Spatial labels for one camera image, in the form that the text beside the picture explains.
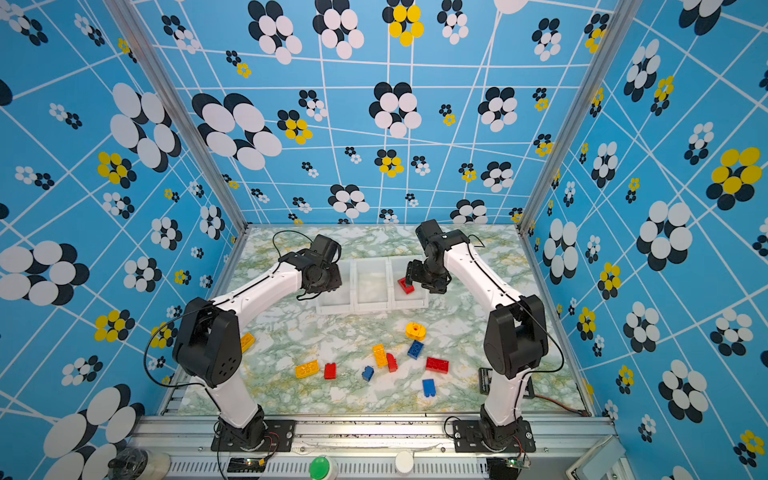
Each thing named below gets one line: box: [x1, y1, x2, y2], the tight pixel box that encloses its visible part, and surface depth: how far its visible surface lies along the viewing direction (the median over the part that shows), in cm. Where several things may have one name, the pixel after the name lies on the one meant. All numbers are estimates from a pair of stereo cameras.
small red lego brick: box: [324, 362, 337, 380], surface depth 86 cm
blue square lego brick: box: [407, 340, 424, 360], surface depth 88 cm
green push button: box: [309, 456, 330, 480], surface depth 63 cm
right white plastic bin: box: [390, 255, 429, 309], surface depth 96 cm
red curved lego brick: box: [386, 353, 399, 373], surface depth 86 cm
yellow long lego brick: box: [372, 344, 388, 368], surface depth 88 cm
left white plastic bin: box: [315, 259, 358, 314], surface depth 96 cm
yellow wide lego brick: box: [295, 359, 320, 379], surface depth 86 cm
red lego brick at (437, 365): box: [425, 357, 450, 374], surface depth 85 cm
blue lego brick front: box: [422, 379, 436, 398], surface depth 82 cm
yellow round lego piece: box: [405, 322, 427, 341], surface depth 91 cm
